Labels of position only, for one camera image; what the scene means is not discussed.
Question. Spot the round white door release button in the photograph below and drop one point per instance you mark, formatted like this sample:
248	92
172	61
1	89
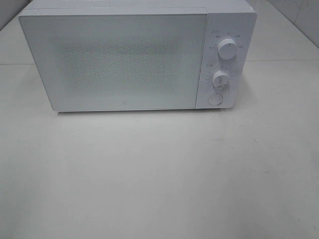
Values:
215	99

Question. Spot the white microwave knob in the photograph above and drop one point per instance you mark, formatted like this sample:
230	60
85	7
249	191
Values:
220	79
227	48

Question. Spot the white microwave door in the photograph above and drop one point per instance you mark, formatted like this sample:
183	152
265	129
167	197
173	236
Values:
125	62

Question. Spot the white microwave oven body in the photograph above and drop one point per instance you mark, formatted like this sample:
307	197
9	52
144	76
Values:
224	18

